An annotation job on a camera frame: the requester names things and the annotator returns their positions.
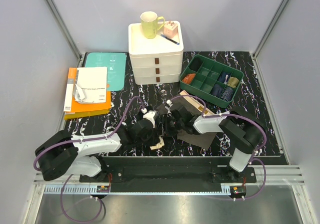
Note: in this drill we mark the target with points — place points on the rolled orange garment in tray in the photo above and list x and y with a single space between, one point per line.
188 78

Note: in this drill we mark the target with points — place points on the white three-drawer storage unit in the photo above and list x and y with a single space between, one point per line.
157 60

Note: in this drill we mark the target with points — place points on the pink power adapter cube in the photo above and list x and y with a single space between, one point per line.
170 29

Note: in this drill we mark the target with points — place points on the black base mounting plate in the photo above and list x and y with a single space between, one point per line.
216 169

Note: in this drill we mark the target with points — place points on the rolled striped garment in tray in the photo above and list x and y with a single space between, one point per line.
227 94

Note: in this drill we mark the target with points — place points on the blue pen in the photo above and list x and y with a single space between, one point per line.
169 39

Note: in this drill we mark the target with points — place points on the rolled black garment in tray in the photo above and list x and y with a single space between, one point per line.
195 64

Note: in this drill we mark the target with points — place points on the grey underwear with cream waistband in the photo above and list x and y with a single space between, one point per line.
200 140

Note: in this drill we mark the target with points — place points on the rolled khaki garment in tray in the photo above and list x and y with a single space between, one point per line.
233 82

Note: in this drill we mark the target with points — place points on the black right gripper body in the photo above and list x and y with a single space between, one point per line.
170 125

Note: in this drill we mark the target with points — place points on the green divided organizer tray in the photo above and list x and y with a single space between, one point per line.
206 77

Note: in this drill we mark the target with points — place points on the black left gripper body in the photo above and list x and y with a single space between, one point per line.
148 138

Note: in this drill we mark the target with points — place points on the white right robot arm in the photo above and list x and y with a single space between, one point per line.
241 128

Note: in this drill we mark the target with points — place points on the black underwear with cream waistband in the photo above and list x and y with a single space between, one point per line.
151 137

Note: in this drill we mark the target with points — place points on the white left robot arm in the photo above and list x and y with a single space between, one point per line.
73 154

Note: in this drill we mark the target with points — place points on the white paper manual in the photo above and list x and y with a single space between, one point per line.
91 85

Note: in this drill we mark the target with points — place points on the rolled navy garment in tray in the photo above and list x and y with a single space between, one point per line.
223 77

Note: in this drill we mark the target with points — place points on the rolled grey-blue garment in tray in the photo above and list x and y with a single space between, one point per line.
217 90

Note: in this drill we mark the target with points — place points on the orange book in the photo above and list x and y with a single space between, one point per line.
73 109

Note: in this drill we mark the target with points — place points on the yellow-green mug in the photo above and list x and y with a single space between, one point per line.
151 23

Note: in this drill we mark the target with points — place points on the teal plastic board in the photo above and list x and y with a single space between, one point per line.
115 63

